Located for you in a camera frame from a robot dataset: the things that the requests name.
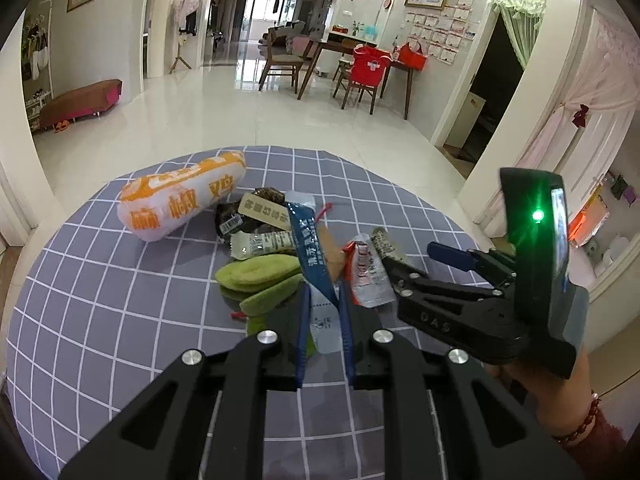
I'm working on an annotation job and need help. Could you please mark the blue strip wrapper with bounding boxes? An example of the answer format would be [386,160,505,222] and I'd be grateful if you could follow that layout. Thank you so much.
[285,191,361,356]

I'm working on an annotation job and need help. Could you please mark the light green wrapper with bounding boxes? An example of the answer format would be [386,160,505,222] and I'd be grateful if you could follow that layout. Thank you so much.
[215,254,303,293]
[239,274,318,356]

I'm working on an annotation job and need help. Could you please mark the white clothes rack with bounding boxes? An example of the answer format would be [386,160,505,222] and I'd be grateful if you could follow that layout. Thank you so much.
[20,0,56,133]

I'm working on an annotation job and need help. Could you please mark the dark brown wrapper tan label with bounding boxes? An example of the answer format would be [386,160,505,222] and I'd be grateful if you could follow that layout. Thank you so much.
[215,187,292,237]

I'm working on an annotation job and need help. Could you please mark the dark wooden dining table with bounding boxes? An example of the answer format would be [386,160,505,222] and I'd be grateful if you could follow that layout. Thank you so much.
[297,40,416,121]

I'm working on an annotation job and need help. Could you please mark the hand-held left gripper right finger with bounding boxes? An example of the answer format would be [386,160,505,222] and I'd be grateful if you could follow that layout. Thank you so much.
[337,280,586,480]

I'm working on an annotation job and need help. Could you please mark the white and green bar wrapper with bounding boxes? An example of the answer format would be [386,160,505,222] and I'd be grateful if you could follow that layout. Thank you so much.
[222,230,297,261]

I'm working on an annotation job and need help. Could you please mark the wooden dining chair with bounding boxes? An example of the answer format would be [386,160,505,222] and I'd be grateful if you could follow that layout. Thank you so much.
[259,27,306,93]

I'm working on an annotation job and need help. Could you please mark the red bead bracelet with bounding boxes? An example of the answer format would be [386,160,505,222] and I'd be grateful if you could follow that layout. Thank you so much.
[551,391,601,444]

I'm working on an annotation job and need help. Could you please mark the pink lace curtain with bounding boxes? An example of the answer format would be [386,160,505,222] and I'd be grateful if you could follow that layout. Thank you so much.
[520,10,640,186]

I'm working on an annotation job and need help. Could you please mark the brown kraft paper piece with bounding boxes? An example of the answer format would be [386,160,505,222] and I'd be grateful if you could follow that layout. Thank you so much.
[317,225,348,283]

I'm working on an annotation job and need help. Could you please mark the person's right hand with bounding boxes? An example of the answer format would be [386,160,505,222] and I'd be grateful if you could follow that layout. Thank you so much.
[482,352,596,438]

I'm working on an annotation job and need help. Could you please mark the dark red bench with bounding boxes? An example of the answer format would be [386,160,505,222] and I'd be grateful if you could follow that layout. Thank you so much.
[39,79,123,128]

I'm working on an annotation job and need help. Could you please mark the pink jacket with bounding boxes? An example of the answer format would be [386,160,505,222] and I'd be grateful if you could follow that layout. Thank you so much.
[170,0,201,23]

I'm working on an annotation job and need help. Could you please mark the wooden coat stand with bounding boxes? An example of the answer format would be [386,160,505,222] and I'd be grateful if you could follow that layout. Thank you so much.
[170,35,193,73]

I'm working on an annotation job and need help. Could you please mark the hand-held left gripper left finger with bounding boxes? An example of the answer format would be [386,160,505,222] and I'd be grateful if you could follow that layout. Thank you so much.
[60,280,313,480]

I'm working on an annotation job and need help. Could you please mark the orange and white snack bag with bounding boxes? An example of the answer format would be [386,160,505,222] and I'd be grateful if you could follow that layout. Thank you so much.
[117,150,247,244]

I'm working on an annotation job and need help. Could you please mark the grey sofa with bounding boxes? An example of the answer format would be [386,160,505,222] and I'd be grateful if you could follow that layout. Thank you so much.
[265,20,321,56]

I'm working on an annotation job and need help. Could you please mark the white appliance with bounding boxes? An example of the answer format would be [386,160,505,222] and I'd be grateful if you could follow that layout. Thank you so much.
[442,92,486,148]

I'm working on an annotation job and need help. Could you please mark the red chair cover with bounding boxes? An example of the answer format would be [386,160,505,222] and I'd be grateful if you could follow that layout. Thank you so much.
[351,45,393,86]

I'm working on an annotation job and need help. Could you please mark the wall of paper certificates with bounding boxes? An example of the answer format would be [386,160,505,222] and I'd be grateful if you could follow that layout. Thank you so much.
[402,0,483,66]

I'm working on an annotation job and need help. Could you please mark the green valance curtain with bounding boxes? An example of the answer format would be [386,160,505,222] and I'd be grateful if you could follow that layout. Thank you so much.
[487,0,548,71]

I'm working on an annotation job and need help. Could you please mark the wooden chair with red cover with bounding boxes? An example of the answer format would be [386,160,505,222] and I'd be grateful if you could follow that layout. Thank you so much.
[332,45,393,115]

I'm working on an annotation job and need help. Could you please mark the red and white sachet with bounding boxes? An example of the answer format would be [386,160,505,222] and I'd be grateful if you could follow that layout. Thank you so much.
[341,234,399,308]

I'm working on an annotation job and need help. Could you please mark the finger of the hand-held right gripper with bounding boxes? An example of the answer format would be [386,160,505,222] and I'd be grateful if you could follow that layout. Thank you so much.
[427,241,516,281]
[382,255,495,302]

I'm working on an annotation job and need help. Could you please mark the person's right forearm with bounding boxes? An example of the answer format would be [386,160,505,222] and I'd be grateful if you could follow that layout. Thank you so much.
[550,395,640,480]

